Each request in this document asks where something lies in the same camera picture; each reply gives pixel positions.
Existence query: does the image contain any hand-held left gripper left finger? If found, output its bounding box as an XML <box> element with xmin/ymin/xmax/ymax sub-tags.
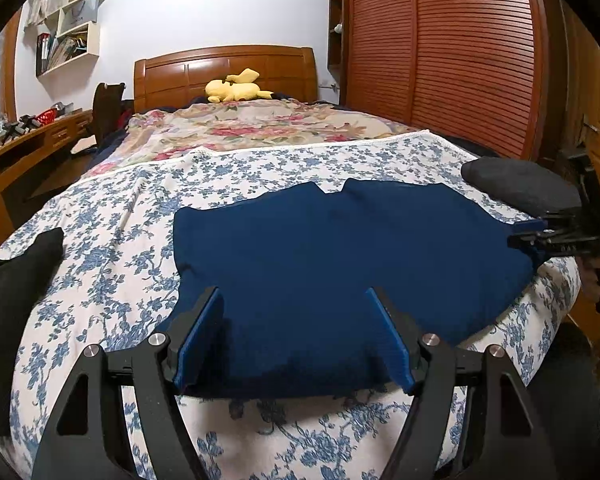
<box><xmin>31</xmin><ymin>286</ymin><xmax>226</xmax><ymax>480</ymax></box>

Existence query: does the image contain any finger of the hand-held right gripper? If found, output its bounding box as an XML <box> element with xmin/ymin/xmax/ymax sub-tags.
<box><xmin>507</xmin><ymin>236</ymin><xmax>581</xmax><ymax>266</ymax></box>
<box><xmin>511</xmin><ymin>220</ymin><xmax>578</xmax><ymax>242</ymax></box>

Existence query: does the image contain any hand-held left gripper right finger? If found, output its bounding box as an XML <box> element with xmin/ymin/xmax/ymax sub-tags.
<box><xmin>365</xmin><ymin>286</ymin><xmax>563</xmax><ymax>480</ymax></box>

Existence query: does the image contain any dark blue knit jacket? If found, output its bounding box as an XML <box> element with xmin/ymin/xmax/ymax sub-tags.
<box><xmin>155</xmin><ymin>178</ymin><xmax>551</xmax><ymax>401</ymax></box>

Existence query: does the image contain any person's right hand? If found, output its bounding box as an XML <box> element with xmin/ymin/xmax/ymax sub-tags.
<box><xmin>582</xmin><ymin>255</ymin><xmax>600</xmax><ymax>308</ymax></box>

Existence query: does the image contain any black rolled cloth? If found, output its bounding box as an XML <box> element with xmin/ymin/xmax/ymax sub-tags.
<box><xmin>461</xmin><ymin>157</ymin><xmax>583</xmax><ymax>213</ymax></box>

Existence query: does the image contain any wooden door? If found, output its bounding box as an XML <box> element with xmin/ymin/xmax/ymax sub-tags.
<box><xmin>545</xmin><ymin>0</ymin><xmax>600</xmax><ymax>351</ymax></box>

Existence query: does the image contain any blue floral bed sheet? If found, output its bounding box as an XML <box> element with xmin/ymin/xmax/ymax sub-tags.
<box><xmin>0</xmin><ymin>132</ymin><xmax>581</xmax><ymax>480</ymax></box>

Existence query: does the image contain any black garment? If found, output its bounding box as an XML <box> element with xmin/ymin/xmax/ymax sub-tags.
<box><xmin>0</xmin><ymin>227</ymin><xmax>66</xmax><ymax>436</ymax></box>

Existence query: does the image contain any wooden slatted wardrobe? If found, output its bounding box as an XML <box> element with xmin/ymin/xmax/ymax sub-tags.
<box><xmin>327</xmin><ymin>0</ymin><xmax>551</xmax><ymax>161</ymax></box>

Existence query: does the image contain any pink floral blanket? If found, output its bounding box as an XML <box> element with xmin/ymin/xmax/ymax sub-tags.
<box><xmin>82</xmin><ymin>97</ymin><xmax>431</xmax><ymax>178</ymax></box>

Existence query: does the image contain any dark desk chair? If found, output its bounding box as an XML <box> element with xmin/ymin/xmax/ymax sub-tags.
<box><xmin>91</xmin><ymin>81</ymin><xmax>127</xmax><ymax>146</ymax></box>

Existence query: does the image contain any yellow plush toy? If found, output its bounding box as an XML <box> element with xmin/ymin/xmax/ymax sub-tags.
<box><xmin>205</xmin><ymin>67</ymin><xmax>275</xmax><ymax>104</ymax></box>

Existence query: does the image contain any wooden desk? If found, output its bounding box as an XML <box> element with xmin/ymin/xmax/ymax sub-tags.
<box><xmin>0</xmin><ymin>107</ymin><xmax>96</xmax><ymax>251</ymax></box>

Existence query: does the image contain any wooden bed headboard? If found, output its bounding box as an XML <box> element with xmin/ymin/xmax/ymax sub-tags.
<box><xmin>133</xmin><ymin>46</ymin><xmax>320</xmax><ymax>113</ymax></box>

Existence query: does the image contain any black desk gadget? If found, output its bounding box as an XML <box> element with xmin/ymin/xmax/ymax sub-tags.
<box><xmin>2</xmin><ymin>115</ymin><xmax>38</xmax><ymax>146</ymax></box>

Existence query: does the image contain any white wall shelf with books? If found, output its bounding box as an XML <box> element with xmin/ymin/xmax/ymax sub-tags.
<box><xmin>22</xmin><ymin>0</ymin><xmax>106</xmax><ymax>78</ymax></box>

